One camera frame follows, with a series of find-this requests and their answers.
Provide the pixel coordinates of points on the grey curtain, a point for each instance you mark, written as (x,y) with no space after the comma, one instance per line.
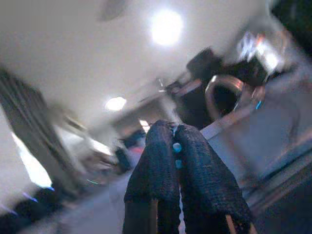
(31,122)

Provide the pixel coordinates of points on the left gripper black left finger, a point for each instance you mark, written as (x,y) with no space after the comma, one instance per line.
(156,170)

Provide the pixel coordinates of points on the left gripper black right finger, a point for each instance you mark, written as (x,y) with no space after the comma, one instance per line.
(207,175)

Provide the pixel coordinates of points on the round ceiling light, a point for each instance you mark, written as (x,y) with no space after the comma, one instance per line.
(115,103)
(166,27)

